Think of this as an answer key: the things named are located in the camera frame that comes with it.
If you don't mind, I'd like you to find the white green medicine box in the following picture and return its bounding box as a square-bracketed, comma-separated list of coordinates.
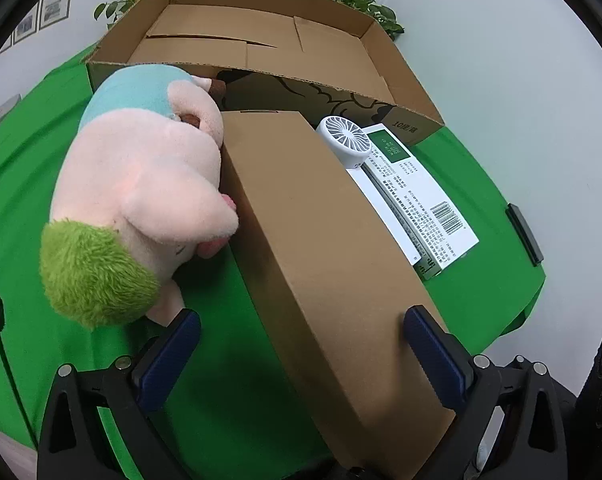
[346, 123, 480, 281]

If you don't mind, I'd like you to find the pink plush pig toy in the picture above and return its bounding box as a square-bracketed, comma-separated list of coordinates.
[40, 64, 241, 330]

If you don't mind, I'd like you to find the white handheld fan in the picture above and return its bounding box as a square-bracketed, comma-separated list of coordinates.
[314, 115, 374, 170]

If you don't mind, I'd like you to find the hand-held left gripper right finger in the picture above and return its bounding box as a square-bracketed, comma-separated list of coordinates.
[403, 305, 569, 480]

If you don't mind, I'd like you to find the group of framed wall pictures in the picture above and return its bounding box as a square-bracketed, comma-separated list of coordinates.
[0, 0, 77, 58]

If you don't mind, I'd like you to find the large cardboard box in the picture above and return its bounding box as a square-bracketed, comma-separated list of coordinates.
[84, 0, 446, 147]

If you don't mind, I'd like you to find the small black flat device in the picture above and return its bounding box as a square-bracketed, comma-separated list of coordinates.
[506, 203, 545, 267]

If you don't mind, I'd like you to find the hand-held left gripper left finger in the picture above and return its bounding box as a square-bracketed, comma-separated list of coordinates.
[37, 308, 202, 480]

